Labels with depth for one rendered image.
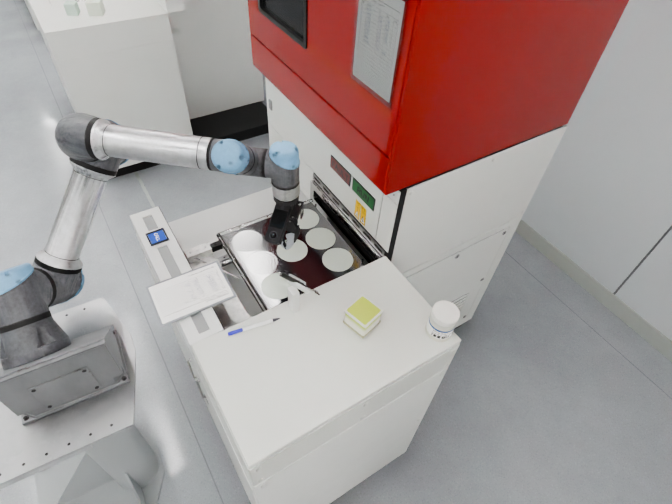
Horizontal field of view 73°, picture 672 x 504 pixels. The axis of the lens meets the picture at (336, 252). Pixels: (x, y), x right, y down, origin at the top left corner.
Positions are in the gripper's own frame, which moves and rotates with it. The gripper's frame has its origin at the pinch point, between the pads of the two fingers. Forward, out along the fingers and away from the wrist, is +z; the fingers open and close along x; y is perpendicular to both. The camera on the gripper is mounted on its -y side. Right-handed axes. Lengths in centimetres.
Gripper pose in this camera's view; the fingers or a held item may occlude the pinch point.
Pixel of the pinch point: (285, 247)
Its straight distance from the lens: 139.2
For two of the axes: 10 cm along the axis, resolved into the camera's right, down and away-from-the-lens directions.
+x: -9.7, -2.3, 1.3
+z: -0.6, 6.7, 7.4
